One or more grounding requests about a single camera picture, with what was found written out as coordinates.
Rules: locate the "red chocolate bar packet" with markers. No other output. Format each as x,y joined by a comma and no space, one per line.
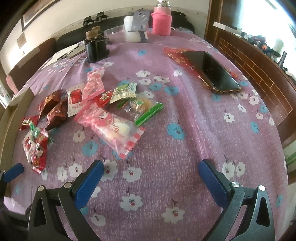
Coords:
25,125

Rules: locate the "small pink bunny snack bag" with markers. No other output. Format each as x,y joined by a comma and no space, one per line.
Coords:
94,85

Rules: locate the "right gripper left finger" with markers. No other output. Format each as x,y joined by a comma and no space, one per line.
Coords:
75,195

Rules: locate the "red white figure snack packet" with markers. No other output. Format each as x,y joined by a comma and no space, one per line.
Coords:
35,146

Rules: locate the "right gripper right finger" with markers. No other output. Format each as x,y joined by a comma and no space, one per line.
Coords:
227,195

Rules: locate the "green white candy packet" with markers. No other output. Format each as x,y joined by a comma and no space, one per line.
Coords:
124,91

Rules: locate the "green clear cake packet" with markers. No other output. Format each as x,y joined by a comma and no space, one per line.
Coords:
141,108

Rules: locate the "cardboard tray box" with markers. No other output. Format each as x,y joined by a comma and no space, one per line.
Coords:
11,120

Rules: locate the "pink sleeved thermos bottle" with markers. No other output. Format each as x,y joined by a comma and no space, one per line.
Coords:
162,19

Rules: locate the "white plastic cup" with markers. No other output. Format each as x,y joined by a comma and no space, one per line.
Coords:
130,35

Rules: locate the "brown armchair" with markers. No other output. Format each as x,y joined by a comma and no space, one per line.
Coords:
29,65

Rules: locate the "black smartphone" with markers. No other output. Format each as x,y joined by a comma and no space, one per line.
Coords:
218,79

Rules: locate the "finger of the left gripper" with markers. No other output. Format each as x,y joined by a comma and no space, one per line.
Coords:
13,173

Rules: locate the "wooden sideboard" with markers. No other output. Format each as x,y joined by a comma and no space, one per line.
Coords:
272,84

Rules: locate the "small red candy packet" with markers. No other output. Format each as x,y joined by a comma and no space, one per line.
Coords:
103,99

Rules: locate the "framed wall picture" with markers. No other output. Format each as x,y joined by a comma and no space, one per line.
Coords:
34,11

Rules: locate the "purple floral tablecloth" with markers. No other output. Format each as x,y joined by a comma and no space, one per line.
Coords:
156,193

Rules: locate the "dark red snack bag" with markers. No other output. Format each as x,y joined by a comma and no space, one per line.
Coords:
49,103
57,115

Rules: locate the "large pink bunny snack bag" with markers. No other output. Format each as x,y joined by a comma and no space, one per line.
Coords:
119,133

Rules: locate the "white paper sheet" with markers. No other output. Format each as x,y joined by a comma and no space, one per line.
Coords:
76,48

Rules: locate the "black holder with corks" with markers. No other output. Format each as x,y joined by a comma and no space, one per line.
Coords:
95,45

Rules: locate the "green candy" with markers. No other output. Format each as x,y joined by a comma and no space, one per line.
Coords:
34,129

